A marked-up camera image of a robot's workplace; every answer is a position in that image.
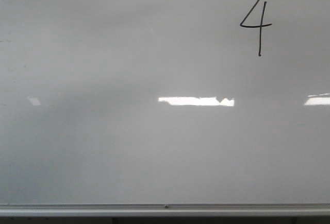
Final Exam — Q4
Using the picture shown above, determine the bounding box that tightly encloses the white glossy whiteboard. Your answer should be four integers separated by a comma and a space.
1, 0, 329, 204

